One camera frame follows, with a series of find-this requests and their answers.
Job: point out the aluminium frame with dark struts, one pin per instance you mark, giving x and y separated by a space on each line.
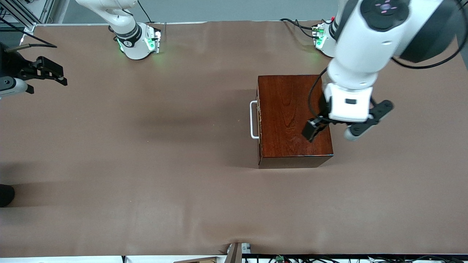
46 9

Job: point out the tan cardboard piece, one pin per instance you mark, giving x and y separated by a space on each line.
197 260

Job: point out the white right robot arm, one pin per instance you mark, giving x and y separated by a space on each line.
137 49

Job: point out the brown table cover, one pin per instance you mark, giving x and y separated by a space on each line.
182 201

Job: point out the dark wooden drawer cabinet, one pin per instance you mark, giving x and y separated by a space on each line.
281 109

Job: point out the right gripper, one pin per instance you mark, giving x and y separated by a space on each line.
15 65

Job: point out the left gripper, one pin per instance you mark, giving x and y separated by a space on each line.
323 108

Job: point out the black rounded object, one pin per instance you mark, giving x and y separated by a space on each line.
5 195

